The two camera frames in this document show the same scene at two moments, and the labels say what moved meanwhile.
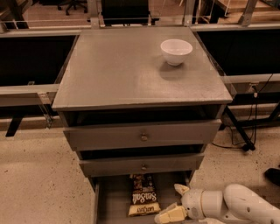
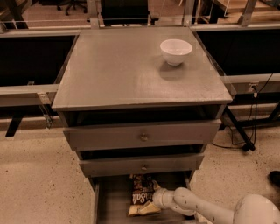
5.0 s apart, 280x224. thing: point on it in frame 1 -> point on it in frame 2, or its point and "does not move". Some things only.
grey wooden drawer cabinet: (135, 119) does not move
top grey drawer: (148, 135) does not move
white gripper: (192, 203) -> (158, 198)
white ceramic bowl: (175, 51) does not move
